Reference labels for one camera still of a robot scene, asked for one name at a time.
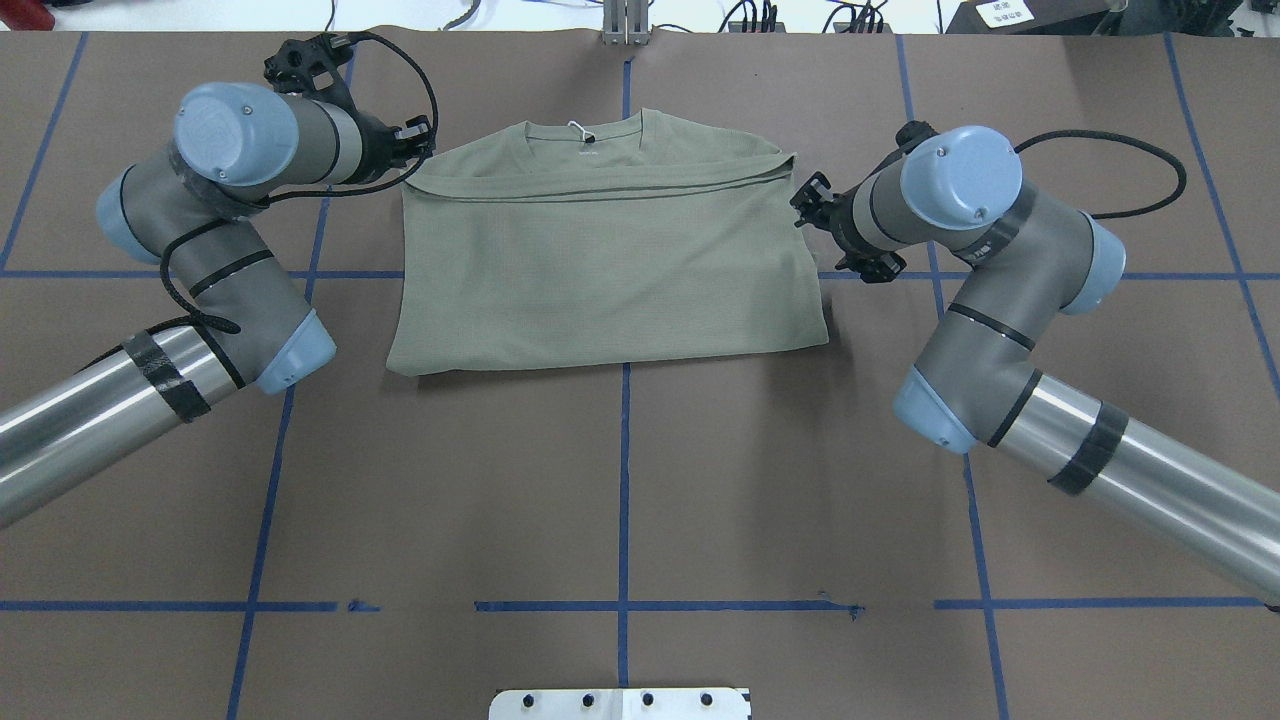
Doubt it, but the black background cable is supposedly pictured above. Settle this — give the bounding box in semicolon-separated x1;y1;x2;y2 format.
721;0;781;35

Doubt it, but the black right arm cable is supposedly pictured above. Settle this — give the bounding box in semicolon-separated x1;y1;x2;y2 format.
1012;128;1189;222

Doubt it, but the red object corner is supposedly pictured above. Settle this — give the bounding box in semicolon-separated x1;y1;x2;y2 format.
0;0;56;31

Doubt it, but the aluminium frame post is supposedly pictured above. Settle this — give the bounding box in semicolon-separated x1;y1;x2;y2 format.
598;0;652;46

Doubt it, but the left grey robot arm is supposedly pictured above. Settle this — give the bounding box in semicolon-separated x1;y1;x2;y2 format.
1;79;438;527

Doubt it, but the green long-sleeve shirt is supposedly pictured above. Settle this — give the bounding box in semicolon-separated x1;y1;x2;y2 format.
387;109;828;377

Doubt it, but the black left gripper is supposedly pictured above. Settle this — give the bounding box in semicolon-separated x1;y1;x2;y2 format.
355;114;436;184

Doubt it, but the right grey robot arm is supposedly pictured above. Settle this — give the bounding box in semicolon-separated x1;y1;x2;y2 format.
790;120;1279;611

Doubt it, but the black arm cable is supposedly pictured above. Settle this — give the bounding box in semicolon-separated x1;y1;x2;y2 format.
157;29;442;336
1012;128;1189;222

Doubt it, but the brown table mat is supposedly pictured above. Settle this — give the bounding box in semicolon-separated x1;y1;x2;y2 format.
3;27;1277;719

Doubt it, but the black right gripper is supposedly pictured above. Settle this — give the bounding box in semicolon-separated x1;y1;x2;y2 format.
790;172;906;284

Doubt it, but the black box with label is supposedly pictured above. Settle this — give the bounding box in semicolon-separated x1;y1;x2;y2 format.
943;1;1129;36

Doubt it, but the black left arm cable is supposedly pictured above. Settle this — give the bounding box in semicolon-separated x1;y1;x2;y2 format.
157;29;442;336

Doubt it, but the white metal base plate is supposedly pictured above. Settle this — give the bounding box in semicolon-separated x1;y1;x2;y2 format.
488;687;753;719

